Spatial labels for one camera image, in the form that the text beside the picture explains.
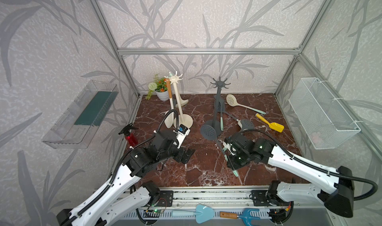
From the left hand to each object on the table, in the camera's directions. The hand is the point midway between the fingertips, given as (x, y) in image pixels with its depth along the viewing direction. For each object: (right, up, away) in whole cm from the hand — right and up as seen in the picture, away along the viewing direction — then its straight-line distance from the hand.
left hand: (188, 147), depth 68 cm
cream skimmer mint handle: (+30, +23, +47) cm, 61 cm away
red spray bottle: (-36, 0, +18) cm, 40 cm away
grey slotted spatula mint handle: (+20, +20, +40) cm, 49 cm away
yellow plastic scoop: (+57, +5, +33) cm, 66 cm away
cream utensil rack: (-5, +10, +36) cm, 37 cm away
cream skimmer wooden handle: (-13, +12, +19) cm, 26 cm away
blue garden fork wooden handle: (+27, -32, 0) cm, 42 cm away
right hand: (+19, -10, +4) cm, 22 cm away
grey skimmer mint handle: (+11, +4, +15) cm, 19 cm away
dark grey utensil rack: (+15, +8, +29) cm, 34 cm away
